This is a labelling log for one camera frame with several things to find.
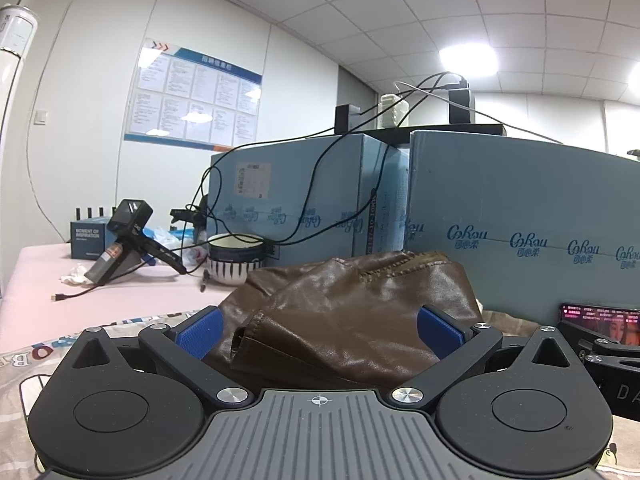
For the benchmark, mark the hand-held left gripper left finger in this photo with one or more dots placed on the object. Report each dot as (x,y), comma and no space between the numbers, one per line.
(200,334)

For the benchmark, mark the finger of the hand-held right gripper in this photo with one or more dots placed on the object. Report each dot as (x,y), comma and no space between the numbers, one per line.
(580,337)

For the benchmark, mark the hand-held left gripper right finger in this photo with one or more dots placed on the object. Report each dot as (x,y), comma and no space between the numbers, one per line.
(441,334)

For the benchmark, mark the brown leather jacket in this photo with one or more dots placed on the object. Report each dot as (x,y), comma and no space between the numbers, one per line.
(340,310)

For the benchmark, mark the smartphone with lit screen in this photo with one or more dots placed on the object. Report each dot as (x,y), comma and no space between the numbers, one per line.
(612,324)

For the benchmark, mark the pink table cover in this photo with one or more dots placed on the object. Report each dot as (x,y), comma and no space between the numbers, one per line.
(125,305)

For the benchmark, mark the striped ceramic bowl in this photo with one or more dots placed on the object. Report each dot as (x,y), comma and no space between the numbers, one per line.
(235,260)

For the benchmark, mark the clear plastic bag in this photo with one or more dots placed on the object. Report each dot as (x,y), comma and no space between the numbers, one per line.
(170,240)

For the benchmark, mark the black clamp stand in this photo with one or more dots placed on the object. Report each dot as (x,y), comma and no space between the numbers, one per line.
(192,215)

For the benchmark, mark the crumpled white tissue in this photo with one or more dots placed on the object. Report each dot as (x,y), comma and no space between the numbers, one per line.
(75,275)

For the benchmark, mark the small dark blue box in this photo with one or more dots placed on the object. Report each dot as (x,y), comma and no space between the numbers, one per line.
(87,240)

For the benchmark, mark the large light blue carton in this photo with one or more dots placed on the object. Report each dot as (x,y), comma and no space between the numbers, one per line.
(525,200)

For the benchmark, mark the light blue carton with label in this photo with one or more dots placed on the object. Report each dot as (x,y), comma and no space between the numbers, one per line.
(300,185)

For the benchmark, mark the printed bed sheet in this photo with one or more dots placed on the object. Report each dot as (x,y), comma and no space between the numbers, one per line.
(20,385)

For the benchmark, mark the black box with charger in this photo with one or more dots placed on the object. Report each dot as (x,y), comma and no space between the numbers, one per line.
(460,105)

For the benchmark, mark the small black box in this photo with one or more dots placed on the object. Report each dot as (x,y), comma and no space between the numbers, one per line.
(346,119)

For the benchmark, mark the ceiling light panel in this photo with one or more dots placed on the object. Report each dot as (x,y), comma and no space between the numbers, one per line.
(470,59)

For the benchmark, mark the white standing air conditioner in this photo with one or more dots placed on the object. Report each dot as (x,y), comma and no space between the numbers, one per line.
(14,60)

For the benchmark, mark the black handheld camera device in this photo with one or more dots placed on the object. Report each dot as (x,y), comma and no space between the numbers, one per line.
(125,240)

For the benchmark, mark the wall poster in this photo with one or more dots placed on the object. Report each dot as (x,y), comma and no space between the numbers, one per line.
(192,95)

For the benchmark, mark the white wall switch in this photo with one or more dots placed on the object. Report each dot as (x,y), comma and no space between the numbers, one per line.
(40,117)

